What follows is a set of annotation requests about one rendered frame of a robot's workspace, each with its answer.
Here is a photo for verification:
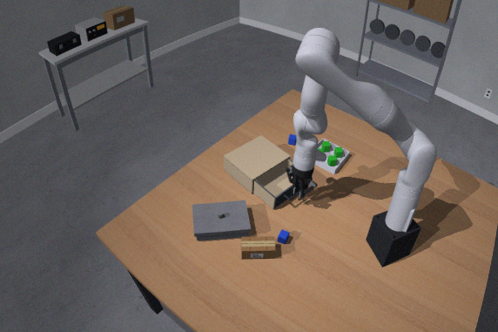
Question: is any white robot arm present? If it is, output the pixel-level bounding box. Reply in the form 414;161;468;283
293;28;437;232

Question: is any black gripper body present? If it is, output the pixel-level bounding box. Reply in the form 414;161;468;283
292;165;314;185

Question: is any brown cardboard box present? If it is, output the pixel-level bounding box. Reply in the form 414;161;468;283
241;236;276;260

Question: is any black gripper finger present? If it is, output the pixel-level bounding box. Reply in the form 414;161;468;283
286;166;299;194
299;178;317;199

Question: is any blue block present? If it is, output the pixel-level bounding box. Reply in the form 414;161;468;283
288;134;296;146
278;229;290;244

